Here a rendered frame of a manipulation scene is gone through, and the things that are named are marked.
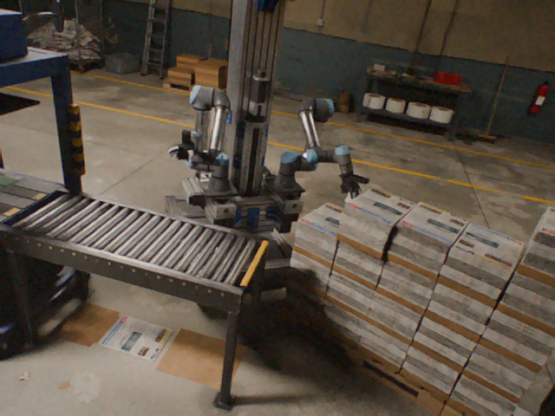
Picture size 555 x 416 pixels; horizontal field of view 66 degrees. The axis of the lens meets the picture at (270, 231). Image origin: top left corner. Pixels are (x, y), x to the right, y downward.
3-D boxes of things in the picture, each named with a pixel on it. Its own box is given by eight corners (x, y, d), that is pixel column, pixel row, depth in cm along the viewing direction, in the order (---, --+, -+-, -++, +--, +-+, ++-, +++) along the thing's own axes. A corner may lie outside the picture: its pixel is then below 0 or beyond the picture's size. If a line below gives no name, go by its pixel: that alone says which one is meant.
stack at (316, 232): (307, 295, 331) (328, 200, 289) (456, 379, 277) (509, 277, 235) (277, 320, 303) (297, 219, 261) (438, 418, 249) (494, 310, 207)
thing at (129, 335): (174, 330, 281) (174, 329, 281) (153, 361, 257) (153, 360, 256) (123, 315, 287) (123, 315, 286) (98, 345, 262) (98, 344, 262)
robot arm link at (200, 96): (208, 175, 277) (214, 90, 250) (186, 172, 277) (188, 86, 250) (212, 168, 288) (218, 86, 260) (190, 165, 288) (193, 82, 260)
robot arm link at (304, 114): (296, 93, 267) (312, 155, 246) (312, 94, 270) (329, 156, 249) (290, 106, 277) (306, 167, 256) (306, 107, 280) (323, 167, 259)
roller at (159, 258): (194, 227, 248) (191, 220, 247) (157, 271, 209) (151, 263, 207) (188, 230, 250) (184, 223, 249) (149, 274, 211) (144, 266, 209)
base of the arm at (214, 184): (205, 183, 291) (205, 169, 286) (225, 182, 296) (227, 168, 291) (210, 192, 279) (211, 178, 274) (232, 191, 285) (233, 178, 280)
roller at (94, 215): (113, 210, 257) (112, 202, 255) (62, 249, 217) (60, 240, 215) (105, 208, 258) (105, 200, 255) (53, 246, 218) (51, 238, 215)
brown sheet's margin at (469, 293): (456, 254, 248) (459, 248, 246) (507, 276, 235) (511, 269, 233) (435, 282, 221) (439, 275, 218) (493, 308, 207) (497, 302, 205)
